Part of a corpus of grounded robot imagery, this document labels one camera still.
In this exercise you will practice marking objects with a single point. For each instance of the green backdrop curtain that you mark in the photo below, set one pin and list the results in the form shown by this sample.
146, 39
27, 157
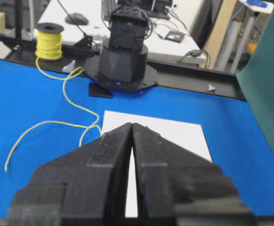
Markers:
257, 82

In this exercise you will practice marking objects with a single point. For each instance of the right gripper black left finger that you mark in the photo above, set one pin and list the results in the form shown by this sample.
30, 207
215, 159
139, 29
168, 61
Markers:
84, 187

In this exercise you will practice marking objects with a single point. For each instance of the white rectangular board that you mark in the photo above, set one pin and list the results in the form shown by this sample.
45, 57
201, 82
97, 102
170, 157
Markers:
187, 135

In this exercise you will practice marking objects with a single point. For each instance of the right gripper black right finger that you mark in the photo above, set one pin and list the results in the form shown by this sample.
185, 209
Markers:
176, 187

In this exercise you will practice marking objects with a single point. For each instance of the blue table cloth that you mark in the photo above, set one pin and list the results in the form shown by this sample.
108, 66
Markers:
27, 97

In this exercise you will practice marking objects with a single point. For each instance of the black computer mouse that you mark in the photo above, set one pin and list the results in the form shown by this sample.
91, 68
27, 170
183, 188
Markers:
76, 18

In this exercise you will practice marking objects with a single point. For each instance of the yellow solder spool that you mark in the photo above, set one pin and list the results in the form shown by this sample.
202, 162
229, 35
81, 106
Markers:
49, 41

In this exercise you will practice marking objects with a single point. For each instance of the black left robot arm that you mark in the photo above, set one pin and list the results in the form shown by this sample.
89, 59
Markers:
122, 62

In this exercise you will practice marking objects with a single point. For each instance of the black table frame rail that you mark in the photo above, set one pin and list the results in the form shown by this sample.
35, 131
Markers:
169, 75

